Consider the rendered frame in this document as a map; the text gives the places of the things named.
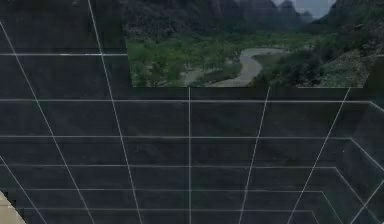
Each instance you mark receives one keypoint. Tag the mountain river landscape window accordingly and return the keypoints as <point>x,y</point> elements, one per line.
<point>233,46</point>

